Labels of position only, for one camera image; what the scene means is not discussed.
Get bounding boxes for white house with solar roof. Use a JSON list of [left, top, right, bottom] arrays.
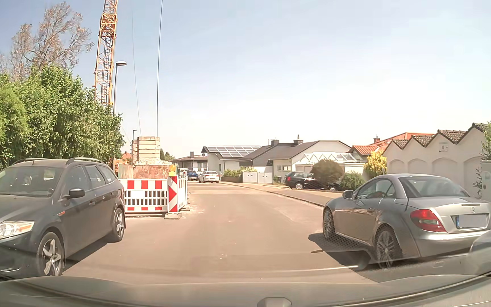
[[201, 145, 262, 175]]

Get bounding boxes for white house with dark roof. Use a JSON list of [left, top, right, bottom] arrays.
[[239, 136, 352, 180]]

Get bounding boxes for low dark roofed building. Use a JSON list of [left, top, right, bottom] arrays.
[[171, 152, 209, 172]]

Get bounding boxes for black car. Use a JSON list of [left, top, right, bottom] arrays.
[[283, 171, 341, 191]]

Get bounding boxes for grey asphalt road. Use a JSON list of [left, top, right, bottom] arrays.
[[60, 182, 468, 285]]

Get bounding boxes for round green bush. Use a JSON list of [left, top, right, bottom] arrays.
[[310, 159, 344, 186]]

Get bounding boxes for concrete crane ballast blocks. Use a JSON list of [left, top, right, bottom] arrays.
[[131, 136, 162, 165]]

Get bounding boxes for red white construction barrier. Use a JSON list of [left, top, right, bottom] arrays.
[[119, 171, 188, 214]]

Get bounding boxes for yellow green bush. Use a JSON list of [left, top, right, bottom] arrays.
[[363, 150, 388, 180]]

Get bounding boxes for house with orange roof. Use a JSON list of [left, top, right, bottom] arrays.
[[348, 132, 434, 160]]

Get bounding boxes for car's own bonnet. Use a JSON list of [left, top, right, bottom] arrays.
[[0, 261, 491, 307]]

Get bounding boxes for yellow construction crane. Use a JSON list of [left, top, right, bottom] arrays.
[[93, 0, 119, 108]]

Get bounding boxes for silver convertible car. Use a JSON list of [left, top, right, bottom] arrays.
[[322, 173, 491, 269]]

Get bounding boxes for beige garage row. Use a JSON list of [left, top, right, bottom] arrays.
[[383, 123, 491, 198]]

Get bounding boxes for dark grey estate car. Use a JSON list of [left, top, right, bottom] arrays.
[[0, 157, 126, 280]]

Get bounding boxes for green leafy trees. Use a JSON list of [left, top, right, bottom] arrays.
[[0, 64, 125, 180]]

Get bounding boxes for bare brown tree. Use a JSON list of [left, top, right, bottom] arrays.
[[0, 1, 94, 82]]

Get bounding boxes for overhead wires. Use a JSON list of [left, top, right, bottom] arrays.
[[130, 0, 164, 138]]

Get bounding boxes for grey lamp post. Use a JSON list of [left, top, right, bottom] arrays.
[[112, 61, 128, 117]]

